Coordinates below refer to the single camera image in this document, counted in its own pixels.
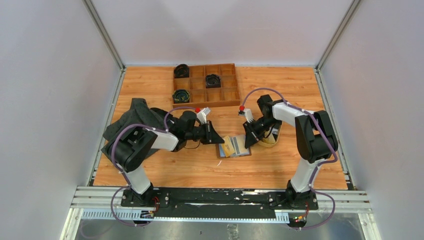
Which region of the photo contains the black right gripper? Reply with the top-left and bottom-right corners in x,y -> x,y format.
243,116 -> 280,149

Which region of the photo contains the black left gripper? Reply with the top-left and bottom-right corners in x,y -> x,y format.
185,120 -> 224,145

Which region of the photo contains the gold VIP card 8835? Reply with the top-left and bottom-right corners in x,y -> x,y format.
219,136 -> 236,158

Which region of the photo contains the brown leather card holder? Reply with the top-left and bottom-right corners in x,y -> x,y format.
216,134 -> 252,158

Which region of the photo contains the yellow oval card tray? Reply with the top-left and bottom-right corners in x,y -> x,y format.
258,123 -> 282,148

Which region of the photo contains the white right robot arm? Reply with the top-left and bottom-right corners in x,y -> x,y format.
239,94 -> 338,209

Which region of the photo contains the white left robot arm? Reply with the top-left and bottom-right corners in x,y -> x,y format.
101,107 -> 225,207

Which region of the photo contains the wooden compartment tray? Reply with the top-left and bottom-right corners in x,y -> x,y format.
171,63 -> 241,108

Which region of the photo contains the black-green coiled belt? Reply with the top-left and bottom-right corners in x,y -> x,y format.
172,89 -> 190,104

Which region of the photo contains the black coiled belt middle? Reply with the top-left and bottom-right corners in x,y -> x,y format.
205,74 -> 221,89

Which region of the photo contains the black coiled belt top-left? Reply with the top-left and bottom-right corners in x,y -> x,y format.
173,64 -> 190,79

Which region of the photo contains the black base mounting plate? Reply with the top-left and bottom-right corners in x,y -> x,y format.
120,187 -> 319,220

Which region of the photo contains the dark grey dotted cloth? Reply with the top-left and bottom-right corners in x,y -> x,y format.
101,98 -> 179,165

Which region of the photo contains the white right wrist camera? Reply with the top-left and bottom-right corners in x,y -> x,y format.
238,105 -> 255,123

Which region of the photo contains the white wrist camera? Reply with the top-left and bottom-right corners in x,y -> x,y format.
195,107 -> 211,126
238,105 -> 255,123

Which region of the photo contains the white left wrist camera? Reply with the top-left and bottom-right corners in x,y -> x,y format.
195,107 -> 211,126

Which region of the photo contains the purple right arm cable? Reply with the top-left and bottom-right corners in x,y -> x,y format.
240,87 -> 339,231

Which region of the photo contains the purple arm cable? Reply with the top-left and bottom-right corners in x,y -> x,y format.
240,87 -> 339,231
110,106 -> 201,228

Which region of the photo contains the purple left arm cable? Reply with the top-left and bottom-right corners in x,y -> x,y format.
110,106 -> 201,228

